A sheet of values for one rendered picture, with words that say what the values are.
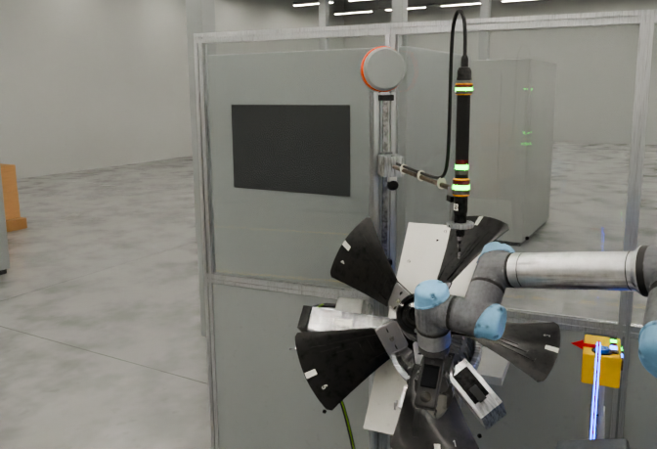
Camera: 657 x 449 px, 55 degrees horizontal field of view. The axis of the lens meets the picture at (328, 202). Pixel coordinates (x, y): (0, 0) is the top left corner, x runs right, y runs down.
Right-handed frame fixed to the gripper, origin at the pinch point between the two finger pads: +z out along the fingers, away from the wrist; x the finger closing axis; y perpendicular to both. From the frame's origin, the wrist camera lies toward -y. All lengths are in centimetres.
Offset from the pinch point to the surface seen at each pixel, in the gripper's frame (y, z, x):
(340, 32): 118, -65, 63
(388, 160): 82, -29, 35
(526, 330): 30.5, -5.4, -17.0
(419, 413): 3.7, 4.0, 5.0
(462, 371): 23.4, 5.8, -1.5
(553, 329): 32.9, -5.1, -23.6
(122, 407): 93, 140, 214
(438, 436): 1.6, 8.3, 0.0
